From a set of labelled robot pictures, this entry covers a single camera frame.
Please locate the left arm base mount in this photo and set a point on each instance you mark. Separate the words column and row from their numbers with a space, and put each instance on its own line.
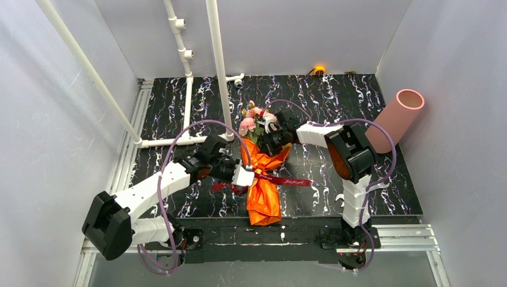
column 186, row 241

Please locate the silver wrench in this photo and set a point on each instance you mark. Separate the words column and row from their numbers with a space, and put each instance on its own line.
column 340, row 199

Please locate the pink cylindrical vase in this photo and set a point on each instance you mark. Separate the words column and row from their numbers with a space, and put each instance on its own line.
column 396, row 118

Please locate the orange wrapping paper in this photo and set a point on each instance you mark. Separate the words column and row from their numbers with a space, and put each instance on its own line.
column 263, row 201

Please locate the yellow round button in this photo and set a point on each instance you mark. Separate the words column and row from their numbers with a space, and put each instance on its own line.
column 318, row 70

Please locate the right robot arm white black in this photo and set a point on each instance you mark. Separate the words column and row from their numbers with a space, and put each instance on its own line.
column 350, row 152

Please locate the dark red ribbon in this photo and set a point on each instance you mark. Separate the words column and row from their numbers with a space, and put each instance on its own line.
column 273, row 179

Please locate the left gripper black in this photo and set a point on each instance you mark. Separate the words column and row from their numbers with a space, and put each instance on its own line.
column 228, row 169

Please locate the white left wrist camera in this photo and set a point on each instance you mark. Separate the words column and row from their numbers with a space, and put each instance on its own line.
column 243, row 176

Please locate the pink flower bunch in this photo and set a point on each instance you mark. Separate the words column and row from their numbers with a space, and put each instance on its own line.
column 249, row 127

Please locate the white PVC pipe frame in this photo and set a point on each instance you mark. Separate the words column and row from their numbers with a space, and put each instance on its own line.
column 177, row 25

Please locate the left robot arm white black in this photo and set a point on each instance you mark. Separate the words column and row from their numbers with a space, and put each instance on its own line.
column 114, row 222

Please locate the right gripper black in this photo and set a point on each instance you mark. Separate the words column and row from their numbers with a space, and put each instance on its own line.
column 271, row 140

